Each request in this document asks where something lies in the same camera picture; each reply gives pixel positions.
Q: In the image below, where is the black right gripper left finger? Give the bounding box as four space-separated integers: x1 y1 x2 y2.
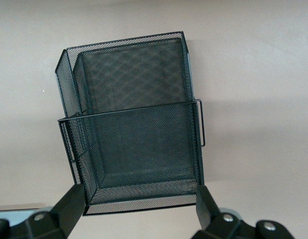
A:
9 184 86 239

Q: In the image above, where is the silver closed laptop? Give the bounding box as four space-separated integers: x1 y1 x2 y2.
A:
0 206 49 221

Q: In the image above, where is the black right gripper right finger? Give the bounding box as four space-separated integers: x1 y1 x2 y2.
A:
193 184 257 239

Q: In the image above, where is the black mesh two-tier tray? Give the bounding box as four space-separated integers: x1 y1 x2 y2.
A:
53 30 207 217

